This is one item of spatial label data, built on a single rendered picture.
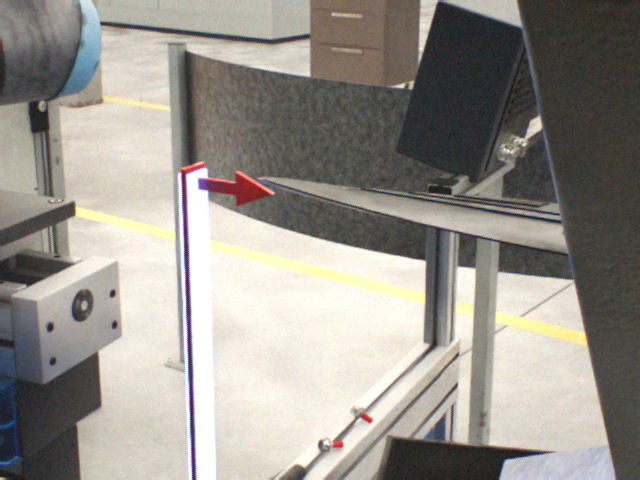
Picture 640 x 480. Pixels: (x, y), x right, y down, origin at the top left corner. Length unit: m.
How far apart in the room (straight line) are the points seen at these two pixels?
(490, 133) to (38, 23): 0.51
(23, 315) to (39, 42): 0.30
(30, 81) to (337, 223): 1.52
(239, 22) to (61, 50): 9.38
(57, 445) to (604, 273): 1.03
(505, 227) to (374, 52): 6.82
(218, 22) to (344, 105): 8.24
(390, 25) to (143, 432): 4.84
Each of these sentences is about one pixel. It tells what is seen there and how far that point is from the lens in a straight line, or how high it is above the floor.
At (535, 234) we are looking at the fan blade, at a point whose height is 1.19.
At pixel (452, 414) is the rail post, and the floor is 0.77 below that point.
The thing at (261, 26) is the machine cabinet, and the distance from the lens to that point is 10.42.
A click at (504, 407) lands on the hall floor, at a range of 3.11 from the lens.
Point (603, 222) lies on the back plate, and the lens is 0.21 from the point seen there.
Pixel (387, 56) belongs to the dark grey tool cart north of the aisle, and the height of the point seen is 0.32.
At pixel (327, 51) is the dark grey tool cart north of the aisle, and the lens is 7.62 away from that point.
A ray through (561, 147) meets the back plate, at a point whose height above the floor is 1.33.
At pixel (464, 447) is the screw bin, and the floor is 0.88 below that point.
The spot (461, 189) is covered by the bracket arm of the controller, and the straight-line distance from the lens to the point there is 1.26.
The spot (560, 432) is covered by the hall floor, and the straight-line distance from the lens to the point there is 3.01.
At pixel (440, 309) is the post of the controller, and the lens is 1.28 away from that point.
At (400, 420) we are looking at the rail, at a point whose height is 0.83.
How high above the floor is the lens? 1.37
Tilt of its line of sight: 17 degrees down
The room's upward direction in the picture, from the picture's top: straight up
